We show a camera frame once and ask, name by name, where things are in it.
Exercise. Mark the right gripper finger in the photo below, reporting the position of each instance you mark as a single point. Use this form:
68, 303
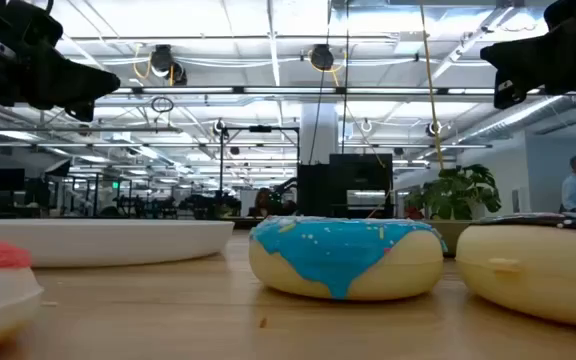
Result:
543, 70
528, 50

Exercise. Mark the large blue frosted donut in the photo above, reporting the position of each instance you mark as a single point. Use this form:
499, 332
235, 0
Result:
343, 250

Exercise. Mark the large chocolate frosted donut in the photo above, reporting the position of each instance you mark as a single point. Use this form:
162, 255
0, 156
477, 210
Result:
533, 270

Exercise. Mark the black monitor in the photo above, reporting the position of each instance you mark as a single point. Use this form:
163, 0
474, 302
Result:
7, 180

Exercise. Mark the white round plate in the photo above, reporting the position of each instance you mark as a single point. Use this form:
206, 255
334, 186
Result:
118, 245

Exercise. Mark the black background frame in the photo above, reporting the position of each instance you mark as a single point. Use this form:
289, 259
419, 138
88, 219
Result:
268, 129

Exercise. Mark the green potted plant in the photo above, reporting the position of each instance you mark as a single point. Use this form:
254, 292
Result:
458, 195

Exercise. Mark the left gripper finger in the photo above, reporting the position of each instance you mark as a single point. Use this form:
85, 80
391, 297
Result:
68, 95
78, 72

